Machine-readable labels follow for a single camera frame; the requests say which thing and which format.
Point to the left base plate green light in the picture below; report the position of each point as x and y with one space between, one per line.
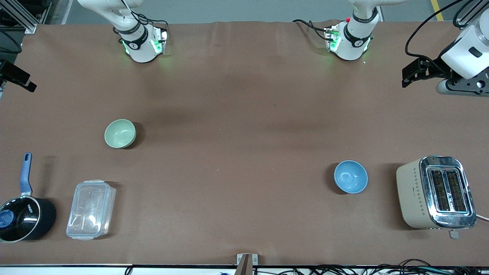
331 38

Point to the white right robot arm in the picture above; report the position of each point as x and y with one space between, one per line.
141 49

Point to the metal bracket with brown strut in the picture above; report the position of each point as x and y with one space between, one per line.
246 261

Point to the blue bowl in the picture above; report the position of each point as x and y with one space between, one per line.
350 175

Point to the brown table cover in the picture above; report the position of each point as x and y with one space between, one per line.
244 95

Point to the pale green bowl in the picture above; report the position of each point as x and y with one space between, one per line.
120 133

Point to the clear plastic lidded container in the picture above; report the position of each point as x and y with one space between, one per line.
91 210

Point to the aluminium frame profile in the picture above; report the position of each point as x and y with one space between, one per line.
23 19

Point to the beige chrome toaster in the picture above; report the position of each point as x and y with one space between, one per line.
414 194

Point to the glass pan lid blue knob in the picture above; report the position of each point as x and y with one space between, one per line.
17 219

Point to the right base plate green light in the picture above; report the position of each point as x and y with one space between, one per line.
160 40

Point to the base plate green light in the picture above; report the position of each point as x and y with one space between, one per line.
331 38
160 40

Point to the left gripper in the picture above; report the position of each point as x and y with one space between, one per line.
439 66

